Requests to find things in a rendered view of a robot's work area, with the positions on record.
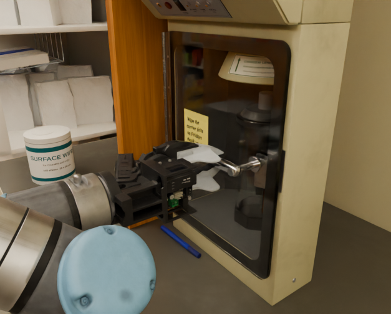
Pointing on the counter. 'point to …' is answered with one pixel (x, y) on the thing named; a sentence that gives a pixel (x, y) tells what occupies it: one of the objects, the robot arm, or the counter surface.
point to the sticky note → (196, 127)
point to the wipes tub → (50, 154)
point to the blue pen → (181, 242)
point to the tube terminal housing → (294, 139)
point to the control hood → (249, 12)
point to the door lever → (234, 170)
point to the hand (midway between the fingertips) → (212, 159)
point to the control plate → (219, 11)
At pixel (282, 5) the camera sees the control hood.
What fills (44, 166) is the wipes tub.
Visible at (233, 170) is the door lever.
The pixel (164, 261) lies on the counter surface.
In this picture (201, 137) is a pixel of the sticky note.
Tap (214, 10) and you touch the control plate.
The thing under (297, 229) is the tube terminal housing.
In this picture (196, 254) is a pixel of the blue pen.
